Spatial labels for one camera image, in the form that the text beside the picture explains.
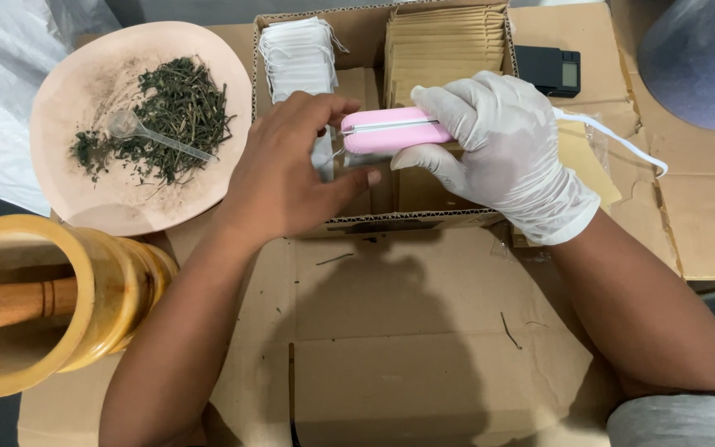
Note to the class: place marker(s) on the person's left hand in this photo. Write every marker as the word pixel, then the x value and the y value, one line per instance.
pixel 277 174

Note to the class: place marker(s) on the person's right hand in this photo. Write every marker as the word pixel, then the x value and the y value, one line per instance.
pixel 512 155

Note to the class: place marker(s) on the white filter tea bag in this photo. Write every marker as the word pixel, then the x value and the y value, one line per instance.
pixel 323 158

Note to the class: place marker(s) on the pink handheld heat sealer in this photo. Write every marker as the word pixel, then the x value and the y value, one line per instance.
pixel 382 133

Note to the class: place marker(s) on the black digital pocket scale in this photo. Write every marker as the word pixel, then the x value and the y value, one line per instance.
pixel 543 68

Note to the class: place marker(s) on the dried herb twig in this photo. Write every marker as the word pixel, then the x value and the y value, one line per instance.
pixel 334 258
pixel 509 332

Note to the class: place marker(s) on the stack of white filter bags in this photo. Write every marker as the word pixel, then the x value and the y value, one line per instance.
pixel 298 59

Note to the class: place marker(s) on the pile of dried green herbs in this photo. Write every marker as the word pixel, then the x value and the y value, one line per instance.
pixel 177 105

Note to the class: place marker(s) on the open cardboard box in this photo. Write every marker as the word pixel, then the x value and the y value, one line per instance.
pixel 357 84

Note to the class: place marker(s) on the stack of brown paper envelopes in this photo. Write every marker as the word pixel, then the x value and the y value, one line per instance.
pixel 444 49

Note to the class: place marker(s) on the clear plastic spoon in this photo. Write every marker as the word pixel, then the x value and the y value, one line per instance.
pixel 128 124

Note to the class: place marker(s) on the yellow stone mortar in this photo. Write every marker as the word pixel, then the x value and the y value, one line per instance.
pixel 109 279

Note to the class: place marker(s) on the flattened cardboard sheet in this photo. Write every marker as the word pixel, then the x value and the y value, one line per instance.
pixel 395 347

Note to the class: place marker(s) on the pink round plate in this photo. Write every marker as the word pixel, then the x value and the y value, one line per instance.
pixel 84 80

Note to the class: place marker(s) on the grey-blue round container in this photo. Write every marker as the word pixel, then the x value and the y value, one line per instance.
pixel 705 62

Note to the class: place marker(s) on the white plastic sheet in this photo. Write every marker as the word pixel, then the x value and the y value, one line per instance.
pixel 4 74

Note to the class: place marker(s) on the wooden pestle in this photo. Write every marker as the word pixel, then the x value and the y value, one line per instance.
pixel 10 304

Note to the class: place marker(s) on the grey sleeve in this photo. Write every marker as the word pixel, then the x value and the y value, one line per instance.
pixel 680 422

